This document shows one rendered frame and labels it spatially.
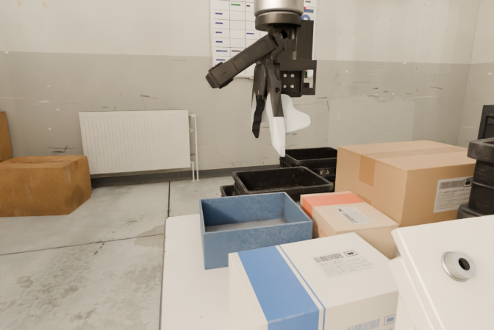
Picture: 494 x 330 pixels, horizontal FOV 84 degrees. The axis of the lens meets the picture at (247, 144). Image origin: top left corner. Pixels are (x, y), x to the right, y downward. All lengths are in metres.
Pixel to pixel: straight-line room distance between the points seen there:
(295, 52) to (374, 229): 0.33
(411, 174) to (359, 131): 3.23
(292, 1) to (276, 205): 0.43
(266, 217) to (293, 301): 0.36
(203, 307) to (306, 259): 0.17
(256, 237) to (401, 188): 0.29
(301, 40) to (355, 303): 0.35
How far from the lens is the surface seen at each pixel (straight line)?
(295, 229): 0.53
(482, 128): 2.33
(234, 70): 0.41
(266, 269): 0.37
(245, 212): 0.65
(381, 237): 0.56
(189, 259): 0.56
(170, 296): 0.49
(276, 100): 0.38
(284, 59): 0.42
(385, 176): 0.64
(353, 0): 3.77
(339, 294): 0.36
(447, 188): 0.69
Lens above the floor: 1.01
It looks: 12 degrees down
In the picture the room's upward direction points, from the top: straight up
